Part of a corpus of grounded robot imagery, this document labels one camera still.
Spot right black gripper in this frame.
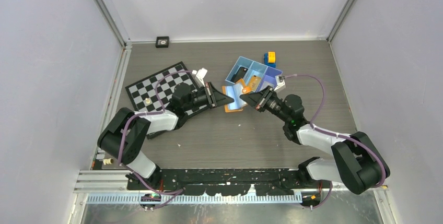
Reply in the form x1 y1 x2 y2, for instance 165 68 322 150
239 86 290 124

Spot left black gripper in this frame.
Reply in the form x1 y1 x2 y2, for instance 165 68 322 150
183 82 234 112

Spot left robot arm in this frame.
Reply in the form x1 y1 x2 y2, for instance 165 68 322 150
97 82 234 190

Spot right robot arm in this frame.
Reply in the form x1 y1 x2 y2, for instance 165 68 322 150
240 87 391 195

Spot orange item in tray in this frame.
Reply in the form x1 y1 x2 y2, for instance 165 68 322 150
248 75 261 91

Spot blue compartment tray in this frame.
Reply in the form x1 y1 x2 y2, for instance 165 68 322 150
225 56 283 92

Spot black item in tray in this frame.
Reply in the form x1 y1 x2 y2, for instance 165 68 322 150
230 66 249 84

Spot blue orange toy block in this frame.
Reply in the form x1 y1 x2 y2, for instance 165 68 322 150
263 51 276 68

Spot black white chessboard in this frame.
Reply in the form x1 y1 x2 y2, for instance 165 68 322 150
125 62 197 112

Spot small black square device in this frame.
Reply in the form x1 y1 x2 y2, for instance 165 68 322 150
155 36 170 48

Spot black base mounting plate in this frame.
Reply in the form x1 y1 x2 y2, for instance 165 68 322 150
127 168 326 196

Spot small beige peg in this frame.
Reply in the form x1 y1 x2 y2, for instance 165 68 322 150
102 158 114 166

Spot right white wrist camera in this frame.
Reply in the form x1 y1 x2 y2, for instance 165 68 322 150
274 75 286 93

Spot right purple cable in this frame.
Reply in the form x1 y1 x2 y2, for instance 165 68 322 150
284 74 387 210

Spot purple cable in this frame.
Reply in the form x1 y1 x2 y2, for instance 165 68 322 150
284 74 387 210
118 70 199 210

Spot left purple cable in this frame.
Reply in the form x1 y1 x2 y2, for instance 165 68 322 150
118 70 199 210

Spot aluminium frame rail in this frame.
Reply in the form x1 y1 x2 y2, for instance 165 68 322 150
74 170 130 193

